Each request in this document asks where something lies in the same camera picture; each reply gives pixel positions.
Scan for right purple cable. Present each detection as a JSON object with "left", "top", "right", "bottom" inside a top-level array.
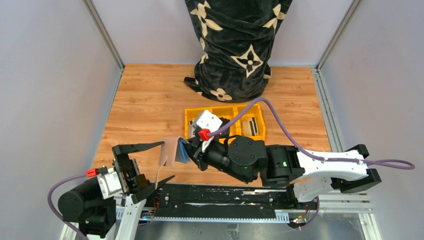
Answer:
[{"left": 198, "top": 96, "right": 416, "bottom": 171}]

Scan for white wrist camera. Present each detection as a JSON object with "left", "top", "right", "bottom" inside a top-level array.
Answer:
[
  {"left": 96, "top": 171, "right": 124, "bottom": 200},
  {"left": 192, "top": 109, "right": 223, "bottom": 153}
]

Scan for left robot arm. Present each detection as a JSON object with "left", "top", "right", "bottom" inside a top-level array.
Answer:
[{"left": 58, "top": 141, "right": 172, "bottom": 240}]

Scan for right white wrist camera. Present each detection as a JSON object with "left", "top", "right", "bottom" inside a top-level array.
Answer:
[{"left": 192, "top": 109, "right": 223, "bottom": 153}]

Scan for purple cable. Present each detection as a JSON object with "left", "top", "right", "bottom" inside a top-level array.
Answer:
[
  {"left": 198, "top": 96, "right": 416, "bottom": 171},
  {"left": 47, "top": 168, "right": 100, "bottom": 240}
]

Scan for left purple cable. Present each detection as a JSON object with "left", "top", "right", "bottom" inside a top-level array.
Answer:
[{"left": 47, "top": 168, "right": 100, "bottom": 240}]

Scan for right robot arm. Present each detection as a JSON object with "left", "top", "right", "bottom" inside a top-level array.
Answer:
[{"left": 183, "top": 135, "right": 382, "bottom": 205}]

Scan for yellow plastic end bin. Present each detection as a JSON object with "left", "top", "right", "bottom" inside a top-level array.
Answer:
[{"left": 235, "top": 103, "right": 266, "bottom": 141}]

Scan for black floral blanket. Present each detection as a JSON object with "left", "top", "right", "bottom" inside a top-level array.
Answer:
[{"left": 184, "top": 0, "right": 292, "bottom": 103}]

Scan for black cards in bin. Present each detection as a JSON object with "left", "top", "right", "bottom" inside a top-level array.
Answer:
[{"left": 218, "top": 116, "right": 233, "bottom": 138}]

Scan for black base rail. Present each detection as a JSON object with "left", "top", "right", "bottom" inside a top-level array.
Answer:
[{"left": 140, "top": 183, "right": 317, "bottom": 224}]

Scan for pink leather card holder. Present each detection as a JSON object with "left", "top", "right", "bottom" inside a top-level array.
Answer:
[{"left": 154, "top": 135, "right": 190, "bottom": 190}]

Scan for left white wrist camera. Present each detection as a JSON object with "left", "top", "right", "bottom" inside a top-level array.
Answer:
[{"left": 96, "top": 171, "right": 124, "bottom": 200}]

